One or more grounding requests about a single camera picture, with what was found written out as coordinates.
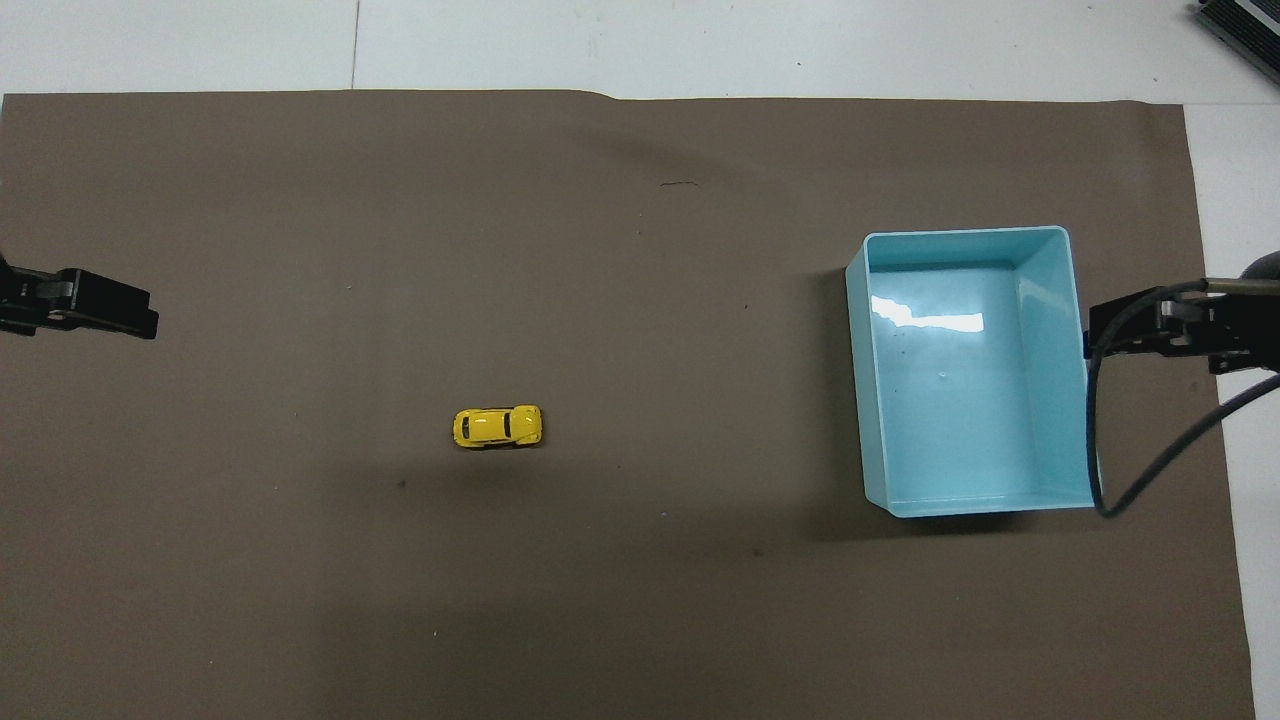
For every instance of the black stand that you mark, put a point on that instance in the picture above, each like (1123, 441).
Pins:
(1245, 25)

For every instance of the yellow toy beetle car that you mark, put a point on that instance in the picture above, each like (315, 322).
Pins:
(497, 426)

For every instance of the light blue plastic bin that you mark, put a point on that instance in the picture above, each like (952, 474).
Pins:
(960, 400)

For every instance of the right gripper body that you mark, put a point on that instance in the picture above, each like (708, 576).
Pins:
(1245, 335)

